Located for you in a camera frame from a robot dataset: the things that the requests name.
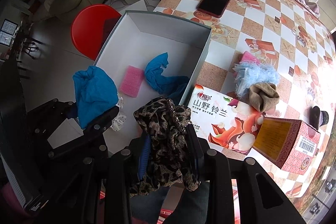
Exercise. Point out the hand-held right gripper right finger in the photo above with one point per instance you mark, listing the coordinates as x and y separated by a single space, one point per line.
195 153

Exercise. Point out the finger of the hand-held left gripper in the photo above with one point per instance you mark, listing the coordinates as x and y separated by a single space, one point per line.
50 113
92 132

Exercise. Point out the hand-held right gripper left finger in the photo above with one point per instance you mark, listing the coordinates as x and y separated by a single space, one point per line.
143 161

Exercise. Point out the cream polka dot scrunchie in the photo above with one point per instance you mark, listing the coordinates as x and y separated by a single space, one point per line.
118 119

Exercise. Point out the teal cloth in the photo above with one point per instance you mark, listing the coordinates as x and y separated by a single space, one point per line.
94 95
157 74

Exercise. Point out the leopard print scrunchie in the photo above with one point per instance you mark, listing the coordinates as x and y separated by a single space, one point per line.
165 129

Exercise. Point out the pink sponge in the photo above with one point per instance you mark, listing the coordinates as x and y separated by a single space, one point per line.
248 56
132 81

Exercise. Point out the white cardboard box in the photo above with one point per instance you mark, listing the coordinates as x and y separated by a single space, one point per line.
162 40

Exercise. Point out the floral tissue pack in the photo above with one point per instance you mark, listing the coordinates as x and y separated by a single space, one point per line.
223 119

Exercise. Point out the beige scrunchie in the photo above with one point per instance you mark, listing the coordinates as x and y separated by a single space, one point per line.
262 96

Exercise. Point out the pink patterned carton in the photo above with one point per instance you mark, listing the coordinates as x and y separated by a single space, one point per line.
288 140

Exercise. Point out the red plastic stool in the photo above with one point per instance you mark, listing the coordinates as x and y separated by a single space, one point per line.
86 27

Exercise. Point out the light blue fluffy scrunchie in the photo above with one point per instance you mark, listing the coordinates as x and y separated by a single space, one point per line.
260 75

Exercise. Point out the small black cap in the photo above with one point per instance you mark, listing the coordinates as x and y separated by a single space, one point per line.
319 116

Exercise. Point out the white flat board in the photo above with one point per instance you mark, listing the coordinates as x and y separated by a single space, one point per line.
136 7

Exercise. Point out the checkered tablecloth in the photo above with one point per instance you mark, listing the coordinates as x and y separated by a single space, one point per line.
288 29

